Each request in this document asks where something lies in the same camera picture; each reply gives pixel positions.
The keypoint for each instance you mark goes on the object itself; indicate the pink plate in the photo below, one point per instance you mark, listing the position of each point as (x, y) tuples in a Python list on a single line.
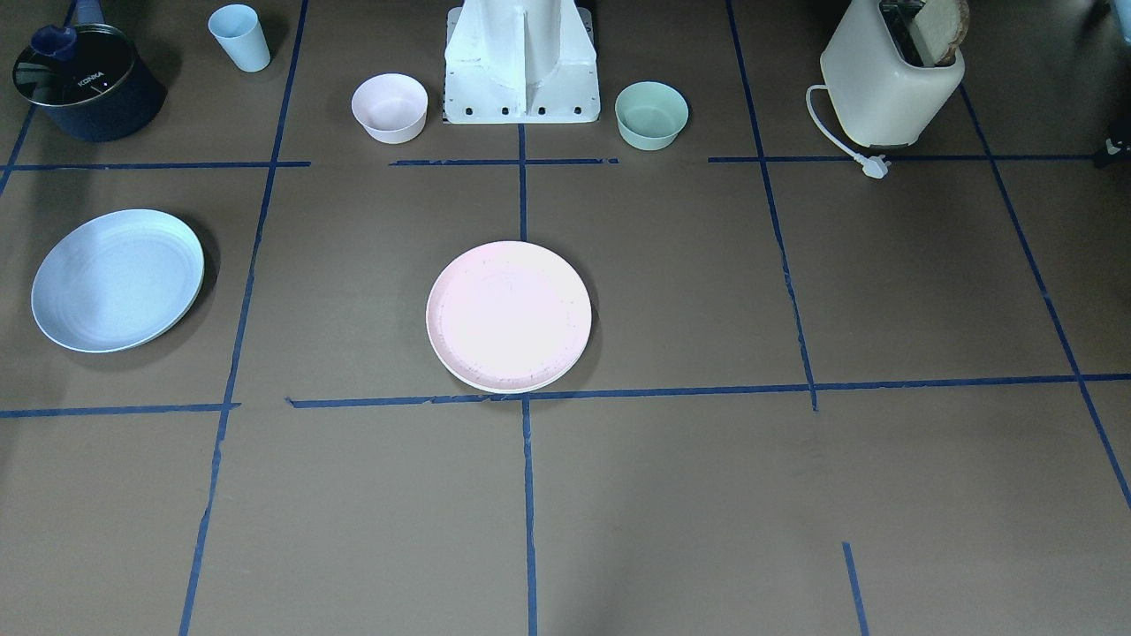
[(508, 296)]

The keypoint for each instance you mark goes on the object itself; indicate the cream plate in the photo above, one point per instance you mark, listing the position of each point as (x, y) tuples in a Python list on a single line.
[(509, 372)]

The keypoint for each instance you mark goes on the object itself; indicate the green bowl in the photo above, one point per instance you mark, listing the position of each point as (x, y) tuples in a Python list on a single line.
[(650, 115)]

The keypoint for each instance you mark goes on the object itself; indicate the pink bowl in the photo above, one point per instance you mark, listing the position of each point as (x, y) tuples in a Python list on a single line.
[(391, 108)]

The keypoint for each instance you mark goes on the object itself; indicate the cream toaster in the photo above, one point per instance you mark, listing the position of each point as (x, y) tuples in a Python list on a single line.
[(882, 93)]

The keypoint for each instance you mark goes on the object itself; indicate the light blue cup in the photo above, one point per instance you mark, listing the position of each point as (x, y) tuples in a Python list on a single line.
[(237, 28)]

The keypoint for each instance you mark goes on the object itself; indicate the light blue plate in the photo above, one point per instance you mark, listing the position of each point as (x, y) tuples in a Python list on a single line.
[(118, 281)]

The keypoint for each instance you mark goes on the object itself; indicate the toast slice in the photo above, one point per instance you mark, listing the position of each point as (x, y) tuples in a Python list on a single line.
[(939, 28)]

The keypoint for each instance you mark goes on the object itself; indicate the dark blue pot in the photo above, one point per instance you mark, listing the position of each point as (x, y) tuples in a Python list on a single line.
[(88, 78)]

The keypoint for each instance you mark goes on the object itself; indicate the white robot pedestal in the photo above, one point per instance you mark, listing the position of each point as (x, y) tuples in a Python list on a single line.
[(521, 62)]

